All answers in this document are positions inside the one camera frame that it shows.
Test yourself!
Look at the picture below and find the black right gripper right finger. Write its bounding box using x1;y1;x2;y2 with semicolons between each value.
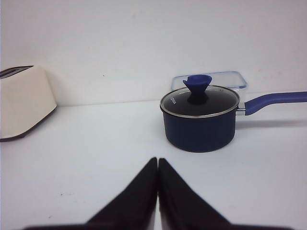
158;158;289;230

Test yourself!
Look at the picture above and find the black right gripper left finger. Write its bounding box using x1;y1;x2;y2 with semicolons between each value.
27;158;158;230

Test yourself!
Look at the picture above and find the dark blue saucepan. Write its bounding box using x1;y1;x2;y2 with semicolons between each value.
161;92;307;152

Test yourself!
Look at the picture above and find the glass pot lid blue knob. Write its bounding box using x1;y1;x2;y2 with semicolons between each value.
160;74;240;118

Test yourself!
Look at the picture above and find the clear plastic container blue rim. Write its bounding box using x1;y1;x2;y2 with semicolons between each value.
171;71;248;91

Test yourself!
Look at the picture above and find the cream two-slot toaster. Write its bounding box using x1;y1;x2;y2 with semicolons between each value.
0;66;57;142

